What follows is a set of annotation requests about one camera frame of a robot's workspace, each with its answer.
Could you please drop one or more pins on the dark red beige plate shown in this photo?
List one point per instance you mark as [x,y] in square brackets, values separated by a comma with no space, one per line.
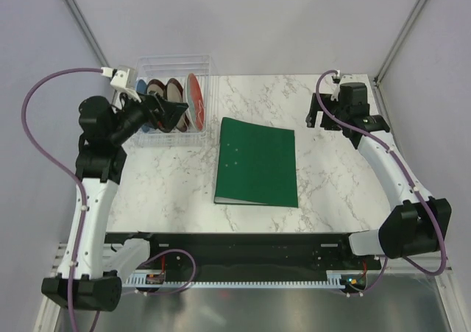
[174,93]

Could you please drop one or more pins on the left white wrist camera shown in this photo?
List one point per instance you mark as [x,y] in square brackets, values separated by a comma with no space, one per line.
[121,78]

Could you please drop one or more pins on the red teal floral plate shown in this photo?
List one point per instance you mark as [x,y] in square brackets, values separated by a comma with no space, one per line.
[194,99]

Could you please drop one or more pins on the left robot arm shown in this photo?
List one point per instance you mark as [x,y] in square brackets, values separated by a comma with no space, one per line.
[84,279]

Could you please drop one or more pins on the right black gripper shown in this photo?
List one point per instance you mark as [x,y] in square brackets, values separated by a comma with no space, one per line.
[311,117]

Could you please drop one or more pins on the green ring binder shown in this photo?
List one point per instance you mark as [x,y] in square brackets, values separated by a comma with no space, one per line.
[256,165]

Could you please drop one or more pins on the white slotted cable duct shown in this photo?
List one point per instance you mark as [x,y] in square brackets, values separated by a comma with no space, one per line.
[146,279]

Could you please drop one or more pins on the light blue plate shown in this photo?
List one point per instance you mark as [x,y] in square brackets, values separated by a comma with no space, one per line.
[141,89]

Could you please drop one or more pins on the white wire dish rack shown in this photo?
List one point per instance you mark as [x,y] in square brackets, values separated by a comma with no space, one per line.
[179,67]

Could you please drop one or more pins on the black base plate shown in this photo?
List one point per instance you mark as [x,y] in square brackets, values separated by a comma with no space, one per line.
[235,257]

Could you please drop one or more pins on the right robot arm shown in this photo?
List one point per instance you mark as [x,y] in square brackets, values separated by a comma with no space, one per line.
[418,221]

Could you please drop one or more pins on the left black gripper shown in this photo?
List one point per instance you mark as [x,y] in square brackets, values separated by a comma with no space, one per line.
[149,103]

